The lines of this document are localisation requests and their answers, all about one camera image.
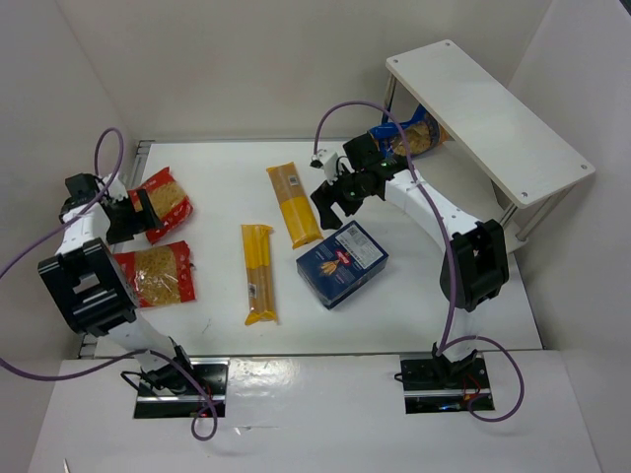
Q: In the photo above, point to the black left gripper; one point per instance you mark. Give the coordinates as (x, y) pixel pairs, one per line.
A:
(131, 215)

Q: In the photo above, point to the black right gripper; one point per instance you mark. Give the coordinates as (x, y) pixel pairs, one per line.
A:
(336, 195)

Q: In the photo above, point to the red fusilli bag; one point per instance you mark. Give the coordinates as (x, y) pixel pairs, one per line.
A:
(170, 202)
(161, 275)

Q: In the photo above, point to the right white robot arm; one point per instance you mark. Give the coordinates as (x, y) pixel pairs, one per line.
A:
(475, 261)

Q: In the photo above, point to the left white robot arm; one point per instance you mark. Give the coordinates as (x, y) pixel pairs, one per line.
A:
(89, 287)

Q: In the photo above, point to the blue Barilla pasta box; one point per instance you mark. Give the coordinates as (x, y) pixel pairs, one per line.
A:
(341, 264)

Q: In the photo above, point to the blue pasta bag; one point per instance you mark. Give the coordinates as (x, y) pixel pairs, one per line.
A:
(423, 133)

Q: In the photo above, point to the white two-tier shelf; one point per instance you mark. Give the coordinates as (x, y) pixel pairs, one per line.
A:
(526, 159)

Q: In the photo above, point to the yellow spaghetti pack right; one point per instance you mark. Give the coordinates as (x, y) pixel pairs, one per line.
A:
(294, 205)

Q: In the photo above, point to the yellow spaghetti pack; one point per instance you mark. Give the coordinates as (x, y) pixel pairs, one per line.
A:
(294, 205)
(260, 291)

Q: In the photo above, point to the yellow spaghetti pack left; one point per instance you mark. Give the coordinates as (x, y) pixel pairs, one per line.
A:
(260, 291)

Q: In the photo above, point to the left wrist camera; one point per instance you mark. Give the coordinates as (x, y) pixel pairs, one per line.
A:
(114, 188)

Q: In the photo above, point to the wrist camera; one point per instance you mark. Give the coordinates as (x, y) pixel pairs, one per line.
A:
(114, 188)
(326, 160)

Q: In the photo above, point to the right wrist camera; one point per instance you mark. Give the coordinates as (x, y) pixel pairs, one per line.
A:
(326, 160)

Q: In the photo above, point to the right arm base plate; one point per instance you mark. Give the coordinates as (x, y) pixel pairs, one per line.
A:
(425, 393)

